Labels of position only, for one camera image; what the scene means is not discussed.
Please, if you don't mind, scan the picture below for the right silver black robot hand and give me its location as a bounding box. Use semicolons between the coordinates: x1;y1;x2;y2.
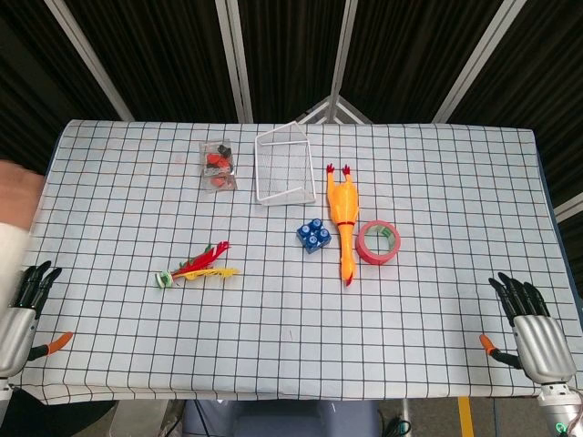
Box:
477;271;577;384

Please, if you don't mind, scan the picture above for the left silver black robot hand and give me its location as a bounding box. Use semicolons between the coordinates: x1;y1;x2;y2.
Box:
0;260;75;380

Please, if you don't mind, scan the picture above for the red yellow feather toy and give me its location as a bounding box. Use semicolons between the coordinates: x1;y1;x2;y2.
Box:
154;240;240;290

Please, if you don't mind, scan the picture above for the person forearm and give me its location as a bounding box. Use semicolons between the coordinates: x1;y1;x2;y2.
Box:
0;158;47;310

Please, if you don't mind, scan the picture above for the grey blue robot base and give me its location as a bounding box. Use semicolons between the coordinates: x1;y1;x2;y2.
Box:
180;399;380;437

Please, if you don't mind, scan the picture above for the yellow floor tape strip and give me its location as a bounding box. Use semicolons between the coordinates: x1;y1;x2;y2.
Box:
456;396;476;437

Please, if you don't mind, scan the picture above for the red tape roll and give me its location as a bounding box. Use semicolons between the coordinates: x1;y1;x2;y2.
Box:
355;219;403;267

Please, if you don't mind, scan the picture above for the orange rubber chicken toy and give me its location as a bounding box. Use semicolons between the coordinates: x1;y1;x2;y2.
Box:
324;162;362;288

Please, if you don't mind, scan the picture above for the white black grid tablecloth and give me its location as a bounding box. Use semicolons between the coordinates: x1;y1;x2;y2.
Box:
7;118;580;407

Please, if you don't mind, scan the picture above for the blue toy building block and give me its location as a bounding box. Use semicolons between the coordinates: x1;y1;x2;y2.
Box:
296;218;334;255

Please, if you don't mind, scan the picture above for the clear box with small items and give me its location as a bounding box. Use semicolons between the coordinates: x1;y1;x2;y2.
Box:
199;139;239;194

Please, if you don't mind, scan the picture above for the aluminium triangular partition foot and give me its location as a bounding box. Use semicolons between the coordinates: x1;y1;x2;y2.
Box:
295;94;375;124

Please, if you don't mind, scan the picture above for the black cable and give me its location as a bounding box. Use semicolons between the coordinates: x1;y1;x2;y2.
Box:
376;398;414;437

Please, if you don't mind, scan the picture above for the aluminium partition post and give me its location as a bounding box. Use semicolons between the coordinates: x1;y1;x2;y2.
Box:
215;0;254;124
325;0;360;122
431;0;530;124
44;0;135;122

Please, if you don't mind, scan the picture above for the white wire mesh basket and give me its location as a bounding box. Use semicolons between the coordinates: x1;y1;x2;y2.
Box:
253;120;319;207

